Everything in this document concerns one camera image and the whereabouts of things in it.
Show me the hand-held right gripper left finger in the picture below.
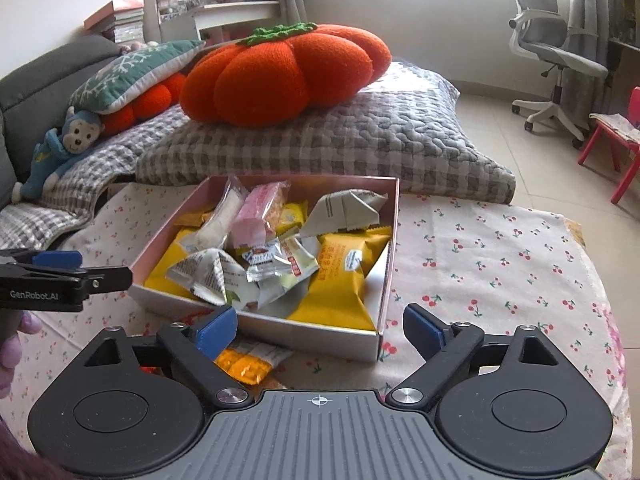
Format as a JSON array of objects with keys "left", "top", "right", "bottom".
[{"left": 80, "top": 304, "right": 253, "bottom": 408}]

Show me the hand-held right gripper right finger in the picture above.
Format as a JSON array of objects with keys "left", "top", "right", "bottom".
[{"left": 390, "top": 303, "right": 560, "bottom": 409}]

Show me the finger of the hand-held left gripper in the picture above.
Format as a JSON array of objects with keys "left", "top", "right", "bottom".
[
  {"left": 0, "top": 265, "right": 134, "bottom": 295},
  {"left": 0, "top": 250, "right": 84, "bottom": 271}
]

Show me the orange snack packet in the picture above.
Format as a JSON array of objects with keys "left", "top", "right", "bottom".
[{"left": 214, "top": 337, "right": 295, "bottom": 387}]

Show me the white green-print snack packet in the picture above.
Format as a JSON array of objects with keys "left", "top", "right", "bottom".
[{"left": 166, "top": 246, "right": 261, "bottom": 311}]

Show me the clear silver snack packet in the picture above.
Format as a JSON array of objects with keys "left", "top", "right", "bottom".
[{"left": 246, "top": 260, "right": 312, "bottom": 307}]

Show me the blue and white snack packet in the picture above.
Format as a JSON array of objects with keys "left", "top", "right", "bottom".
[{"left": 241, "top": 239, "right": 285, "bottom": 267}]

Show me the pink cardboard box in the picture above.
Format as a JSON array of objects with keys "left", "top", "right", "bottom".
[{"left": 126, "top": 175, "right": 402, "bottom": 364}]

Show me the clear white-filled snack packet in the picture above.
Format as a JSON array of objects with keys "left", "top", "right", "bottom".
[{"left": 179, "top": 176, "right": 249, "bottom": 256}]

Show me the clear red-label snack packet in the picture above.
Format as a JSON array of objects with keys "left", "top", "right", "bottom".
[{"left": 277, "top": 234, "right": 322, "bottom": 281}]

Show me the pink snack packet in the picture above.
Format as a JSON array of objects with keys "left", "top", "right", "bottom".
[{"left": 231, "top": 181, "right": 292, "bottom": 250}]

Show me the small yellow snack packet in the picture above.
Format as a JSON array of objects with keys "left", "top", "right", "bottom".
[{"left": 274, "top": 200, "right": 309, "bottom": 237}]

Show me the white triangular snack packet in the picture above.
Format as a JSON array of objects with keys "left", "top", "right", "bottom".
[{"left": 299, "top": 188, "right": 389, "bottom": 239}]

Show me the person's left hand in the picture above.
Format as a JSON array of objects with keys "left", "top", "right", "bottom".
[{"left": 0, "top": 314, "right": 44, "bottom": 392}]

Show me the cherry print tablecloth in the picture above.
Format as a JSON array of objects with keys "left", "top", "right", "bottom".
[{"left": 30, "top": 180, "right": 633, "bottom": 461}]

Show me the blue monkey plush toy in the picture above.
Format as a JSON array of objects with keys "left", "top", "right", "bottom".
[{"left": 11, "top": 106, "right": 106, "bottom": 204}]

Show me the person's dark red garment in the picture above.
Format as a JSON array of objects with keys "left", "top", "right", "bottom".
[{"left": 0, "top": 400, "right": 71, "bottom": 480}]

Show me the small orange pumpkin cushion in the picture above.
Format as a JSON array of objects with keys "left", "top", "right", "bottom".
[{"left": 101, "top": 72, "right": 189, "bottom": 137}]

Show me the grey sofa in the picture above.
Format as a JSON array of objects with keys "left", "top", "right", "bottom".
[{"left": 0, "top": 34, "right": 123, "bottom": 211}]

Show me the green snowflake pillow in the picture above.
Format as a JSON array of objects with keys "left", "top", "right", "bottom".
[{"left": 68, "top": 39, "right": 207, "bottom": 116}]

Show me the stack of books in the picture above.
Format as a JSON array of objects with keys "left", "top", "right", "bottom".
[{"left": 82, "top": 0, "right": 147, "bottom": 45}]

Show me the large orange pumpkin cushion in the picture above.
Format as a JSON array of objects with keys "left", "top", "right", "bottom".
[{"left": 179, "top": 22, "right": 393, "bottom": 129}]

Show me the pink child chair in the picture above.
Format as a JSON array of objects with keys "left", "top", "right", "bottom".
[{"left": 576, "top": 86, "right": 640, "bottom": 206}]

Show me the patterned cloth on chair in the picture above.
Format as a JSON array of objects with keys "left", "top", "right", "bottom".
[{"left": 589, "top": 111, "right": 640, "bottom": 145}]

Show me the white shelf unit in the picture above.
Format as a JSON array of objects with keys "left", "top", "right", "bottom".
[{"left": 129, "top": 0, "right": 282, "bottom": 46}]

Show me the grey office chair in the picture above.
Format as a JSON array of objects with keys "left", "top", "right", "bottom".
[{"left": 506, "top": 0, "right": 610, "bottom": 150}]

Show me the wooden desk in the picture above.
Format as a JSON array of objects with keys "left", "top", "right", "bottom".
[{"left": 605, "top": 0, "right": 640, "bottom": 116}]

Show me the grey curtain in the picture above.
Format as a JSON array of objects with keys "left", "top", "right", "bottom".
[{"left": 564, "top": 0, "right": 617, "bottom": 111}]

